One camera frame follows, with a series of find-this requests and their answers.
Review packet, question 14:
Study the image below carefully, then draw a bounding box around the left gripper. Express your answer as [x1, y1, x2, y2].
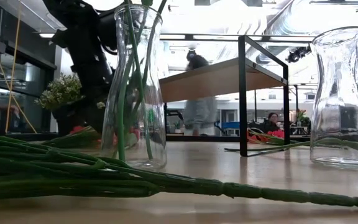
[70, 37, 115, 133]

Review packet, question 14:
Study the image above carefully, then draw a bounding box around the yellow tulip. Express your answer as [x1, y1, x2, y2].
[116, 0, 140, 162]

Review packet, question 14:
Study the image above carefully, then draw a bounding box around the maroon tulip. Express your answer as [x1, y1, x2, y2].
[139, 0, 168, 160]

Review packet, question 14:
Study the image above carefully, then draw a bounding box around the clear glass vase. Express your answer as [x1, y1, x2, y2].
[309, 26, 358, 170]
[99, 3, 168, 170]

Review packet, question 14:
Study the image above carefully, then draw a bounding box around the potted white-flowered plant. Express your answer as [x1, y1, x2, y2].
[34, 73, 85, 135]

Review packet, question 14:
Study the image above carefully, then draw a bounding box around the purple flower bunch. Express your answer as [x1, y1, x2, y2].
[0, 132, 358, 210]

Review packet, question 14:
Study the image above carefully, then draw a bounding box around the person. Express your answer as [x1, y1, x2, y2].
[183, 54, 219, 137]
[259, 111, 282, 134]
[0, 104, 23, 133]

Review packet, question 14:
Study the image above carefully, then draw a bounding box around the blue box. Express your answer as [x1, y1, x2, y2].
[222, 121, 241, 130]

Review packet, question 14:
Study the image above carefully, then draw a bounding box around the black ceiling fixture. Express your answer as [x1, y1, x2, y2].
[286, 45, 311, 64]

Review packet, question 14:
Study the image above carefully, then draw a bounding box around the black overhead frame bar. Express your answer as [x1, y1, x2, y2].
[160, 32, 358, 43]

